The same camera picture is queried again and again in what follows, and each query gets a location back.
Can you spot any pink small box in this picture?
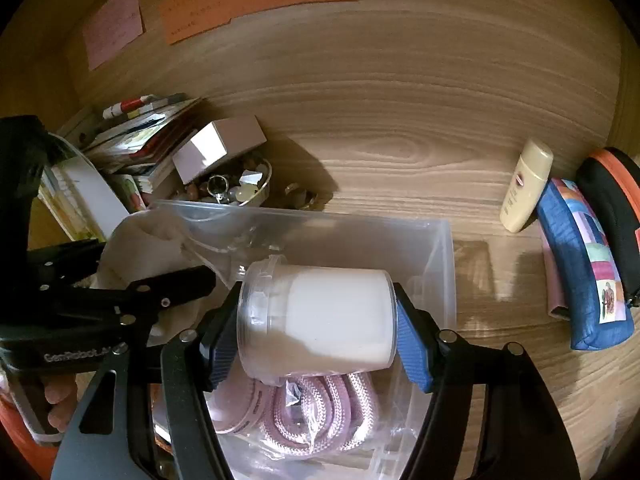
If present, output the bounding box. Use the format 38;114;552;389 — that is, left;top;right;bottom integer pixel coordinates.
171;116;267;184

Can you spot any pink paper note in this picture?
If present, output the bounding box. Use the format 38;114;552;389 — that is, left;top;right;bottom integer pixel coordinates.
82;0;143;70

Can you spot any cream lotion bottle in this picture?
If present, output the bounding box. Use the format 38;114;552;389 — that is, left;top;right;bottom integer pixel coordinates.
499;139;553;233

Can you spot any person left hand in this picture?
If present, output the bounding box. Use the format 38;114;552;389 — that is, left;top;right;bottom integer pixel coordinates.
43;375;78;432

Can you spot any white open book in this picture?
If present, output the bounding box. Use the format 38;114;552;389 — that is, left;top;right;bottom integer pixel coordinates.
38;132;129;242

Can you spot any black orange round case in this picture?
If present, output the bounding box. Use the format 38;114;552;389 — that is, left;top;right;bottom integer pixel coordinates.
576;146;640;308

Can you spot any metal bowl of trinkets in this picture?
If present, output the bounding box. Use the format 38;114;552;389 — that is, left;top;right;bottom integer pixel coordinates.
184;153;273;207

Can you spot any clear plastic storage bin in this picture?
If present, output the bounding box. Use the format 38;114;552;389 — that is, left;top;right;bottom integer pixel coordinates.
156;203;457;479

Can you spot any stack of books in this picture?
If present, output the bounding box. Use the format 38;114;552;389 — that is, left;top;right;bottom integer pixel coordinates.
85;98;203;212

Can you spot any pink rope bundle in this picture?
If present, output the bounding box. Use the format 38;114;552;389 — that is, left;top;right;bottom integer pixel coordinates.
207;368;381;461

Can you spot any white cylindrical jar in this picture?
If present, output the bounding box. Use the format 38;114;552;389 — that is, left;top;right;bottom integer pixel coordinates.
236;256;397;386

